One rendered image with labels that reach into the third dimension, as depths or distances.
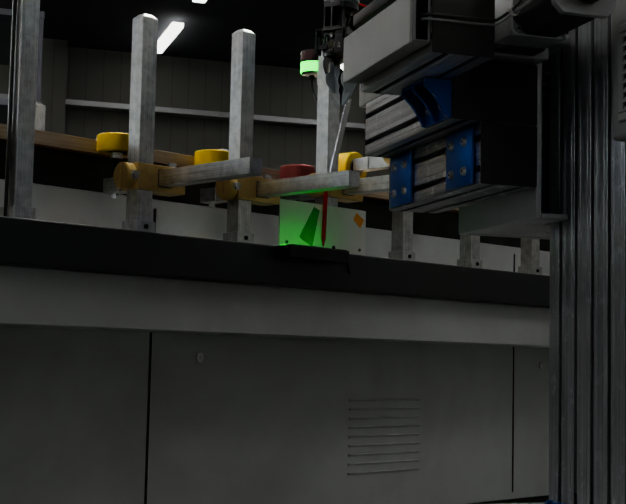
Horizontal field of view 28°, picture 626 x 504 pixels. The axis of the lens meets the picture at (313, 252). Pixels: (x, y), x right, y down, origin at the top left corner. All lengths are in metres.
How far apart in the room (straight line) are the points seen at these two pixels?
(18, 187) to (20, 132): 0.10
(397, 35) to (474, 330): 1.50
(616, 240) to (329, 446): 1.40
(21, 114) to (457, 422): 1.60
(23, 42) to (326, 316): 0.90
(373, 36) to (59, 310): 0.82
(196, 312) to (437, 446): 1.05
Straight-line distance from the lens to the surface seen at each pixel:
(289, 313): 2.63
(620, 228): 1.75
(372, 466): 3.12
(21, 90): 2.25
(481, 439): 3.45
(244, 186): 2.52
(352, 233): 2.73
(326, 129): 2.72
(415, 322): 2.92
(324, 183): 2.41
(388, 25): 1.73
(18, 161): 2.22
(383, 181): 2.64
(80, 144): 2.53
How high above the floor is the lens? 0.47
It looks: 5 degrees up
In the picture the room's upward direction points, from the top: 1 degrees clockwise
